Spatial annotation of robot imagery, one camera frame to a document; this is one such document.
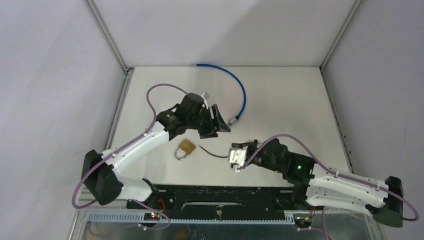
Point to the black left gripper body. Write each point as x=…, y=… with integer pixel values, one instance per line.
x=205, y=121

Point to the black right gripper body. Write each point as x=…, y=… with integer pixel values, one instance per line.
x=251, y=146

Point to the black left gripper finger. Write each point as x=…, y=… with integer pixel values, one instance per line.
x=207, y=134
x=218, y=122

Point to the brass padlock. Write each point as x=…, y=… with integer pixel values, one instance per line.
x=185, y=148

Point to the black cable lock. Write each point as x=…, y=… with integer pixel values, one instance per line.
x=213, y=154

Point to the padlock key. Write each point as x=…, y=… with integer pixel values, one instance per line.
x=218, y=210

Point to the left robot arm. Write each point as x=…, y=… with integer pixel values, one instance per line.
x=102, y=173

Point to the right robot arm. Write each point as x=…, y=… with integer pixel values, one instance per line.
x=323, y=186

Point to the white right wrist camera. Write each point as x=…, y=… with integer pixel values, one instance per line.
x=237, y=158

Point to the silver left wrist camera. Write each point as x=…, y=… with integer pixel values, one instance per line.
x=205, y=96

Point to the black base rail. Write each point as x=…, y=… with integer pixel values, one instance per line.
x=239, y=203

